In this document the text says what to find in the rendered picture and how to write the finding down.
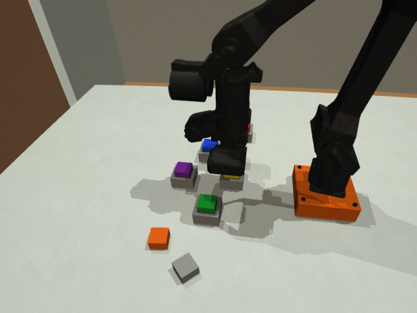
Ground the purple button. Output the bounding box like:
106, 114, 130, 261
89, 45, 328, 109
170, 162, 198, 189

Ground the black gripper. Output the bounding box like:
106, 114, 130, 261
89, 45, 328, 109
207, 103, 252, 176

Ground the yellow button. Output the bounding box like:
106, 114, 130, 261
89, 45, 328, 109
220, 175, 244, 190

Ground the red button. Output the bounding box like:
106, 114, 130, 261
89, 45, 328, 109
248, 123, 253, 142

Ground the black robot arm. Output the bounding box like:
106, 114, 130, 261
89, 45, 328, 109
168, 0, 417, 198

